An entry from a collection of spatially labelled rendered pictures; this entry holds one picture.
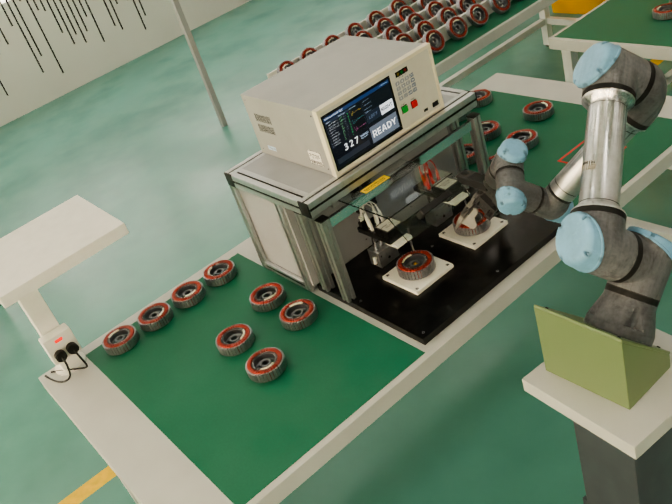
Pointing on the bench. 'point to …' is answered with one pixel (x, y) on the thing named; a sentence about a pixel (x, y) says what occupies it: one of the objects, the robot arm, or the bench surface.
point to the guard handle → (433, 204)
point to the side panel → (272, 237)
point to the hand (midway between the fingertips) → (471, 214)
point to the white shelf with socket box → (10, 273)
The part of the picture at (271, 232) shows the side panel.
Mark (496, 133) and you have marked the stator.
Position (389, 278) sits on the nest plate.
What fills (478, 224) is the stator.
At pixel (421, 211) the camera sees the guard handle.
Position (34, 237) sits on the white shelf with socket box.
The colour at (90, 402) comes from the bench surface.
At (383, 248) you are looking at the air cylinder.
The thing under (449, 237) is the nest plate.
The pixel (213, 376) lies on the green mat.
